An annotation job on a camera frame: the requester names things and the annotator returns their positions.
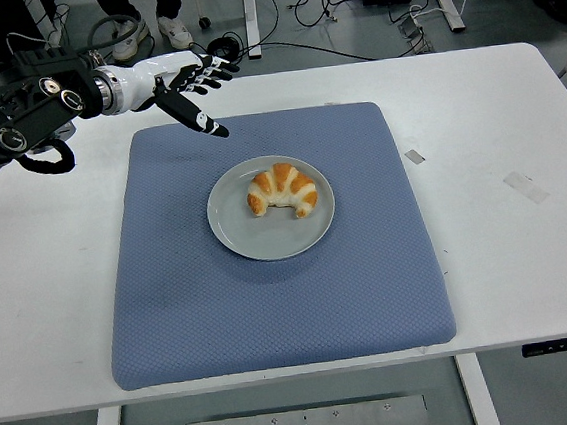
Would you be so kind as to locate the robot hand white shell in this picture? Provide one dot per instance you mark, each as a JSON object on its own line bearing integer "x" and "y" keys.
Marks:
{"x": 150, "y": 82}

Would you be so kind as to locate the golden brown croissant bread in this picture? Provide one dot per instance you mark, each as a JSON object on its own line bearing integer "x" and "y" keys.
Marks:
{"x": 280, "y": 180}

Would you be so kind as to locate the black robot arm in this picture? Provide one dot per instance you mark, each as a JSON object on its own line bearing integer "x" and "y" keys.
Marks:
{"x": 27, "y": 111}

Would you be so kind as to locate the person with white shoes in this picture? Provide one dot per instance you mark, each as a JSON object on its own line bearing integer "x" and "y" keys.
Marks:
{"x": 173, "y": 29}

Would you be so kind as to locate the black caster wheel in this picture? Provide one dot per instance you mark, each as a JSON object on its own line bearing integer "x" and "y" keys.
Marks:
{"x": 204, "y": 22}

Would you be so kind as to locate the round grey plate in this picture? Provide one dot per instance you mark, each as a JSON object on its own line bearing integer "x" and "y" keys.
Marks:
{"x": 266, "y": 239}

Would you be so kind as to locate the blue quilted mat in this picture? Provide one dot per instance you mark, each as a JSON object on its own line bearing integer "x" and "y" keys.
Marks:
{"x": 273, "y": 314}

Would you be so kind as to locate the small grey tape piece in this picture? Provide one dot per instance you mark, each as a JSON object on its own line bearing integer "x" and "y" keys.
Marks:
{"x": 415, "y": 156}

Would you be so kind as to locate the long grey tape piece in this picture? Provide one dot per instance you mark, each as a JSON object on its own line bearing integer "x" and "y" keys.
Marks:
{"x": 526, "y": 188}

